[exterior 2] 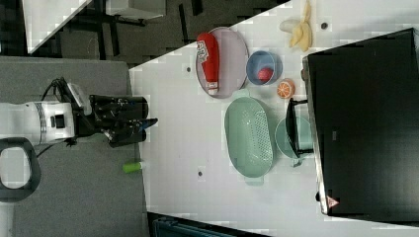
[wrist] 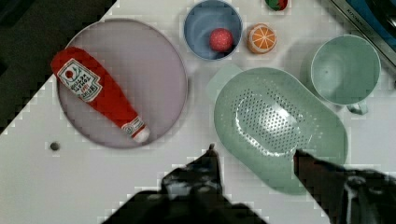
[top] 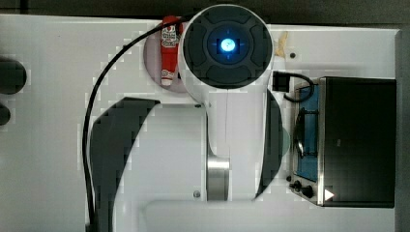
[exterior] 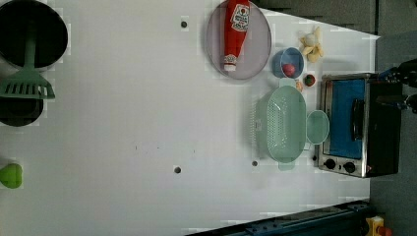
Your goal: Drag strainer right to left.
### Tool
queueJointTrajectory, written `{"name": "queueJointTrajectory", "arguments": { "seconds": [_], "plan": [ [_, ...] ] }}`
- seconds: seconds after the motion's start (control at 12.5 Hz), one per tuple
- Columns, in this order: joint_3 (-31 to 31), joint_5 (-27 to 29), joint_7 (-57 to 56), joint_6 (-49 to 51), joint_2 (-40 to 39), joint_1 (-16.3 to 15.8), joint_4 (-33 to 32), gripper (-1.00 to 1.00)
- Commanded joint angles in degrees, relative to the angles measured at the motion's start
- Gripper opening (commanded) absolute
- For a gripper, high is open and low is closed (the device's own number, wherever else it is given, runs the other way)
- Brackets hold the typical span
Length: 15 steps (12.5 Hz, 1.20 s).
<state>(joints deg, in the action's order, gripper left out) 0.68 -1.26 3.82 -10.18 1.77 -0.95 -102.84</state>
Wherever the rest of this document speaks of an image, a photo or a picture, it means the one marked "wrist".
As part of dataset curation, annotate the green mug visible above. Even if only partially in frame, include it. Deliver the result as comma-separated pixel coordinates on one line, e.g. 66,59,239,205
301,35,381,115

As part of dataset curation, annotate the red ketchup bottle toy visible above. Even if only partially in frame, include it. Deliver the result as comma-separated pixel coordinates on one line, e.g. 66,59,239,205
50,47,150,143

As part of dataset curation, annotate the green plastic strainer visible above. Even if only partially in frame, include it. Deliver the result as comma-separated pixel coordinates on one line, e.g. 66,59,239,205
206,64,347,195

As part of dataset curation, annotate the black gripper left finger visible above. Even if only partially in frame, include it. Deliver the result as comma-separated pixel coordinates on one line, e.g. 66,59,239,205
161,143,224,204

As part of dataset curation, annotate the lilac round plate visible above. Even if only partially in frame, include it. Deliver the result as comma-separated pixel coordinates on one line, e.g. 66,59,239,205
57,19,188,148

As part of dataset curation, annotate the red green strawberry toy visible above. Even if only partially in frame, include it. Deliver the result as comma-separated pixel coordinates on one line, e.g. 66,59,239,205
265,0,289,11

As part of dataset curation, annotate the red ball toy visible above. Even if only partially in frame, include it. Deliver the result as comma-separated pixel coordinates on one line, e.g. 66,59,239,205
209,28,233,52

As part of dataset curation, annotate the blue bowl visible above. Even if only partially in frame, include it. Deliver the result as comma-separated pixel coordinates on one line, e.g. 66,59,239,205
183,0,243,61

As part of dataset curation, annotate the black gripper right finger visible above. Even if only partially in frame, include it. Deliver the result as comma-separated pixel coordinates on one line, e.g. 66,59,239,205
293,149,396,224

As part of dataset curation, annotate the orange slice toy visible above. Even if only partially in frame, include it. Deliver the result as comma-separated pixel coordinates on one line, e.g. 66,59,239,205
247,23,277,54

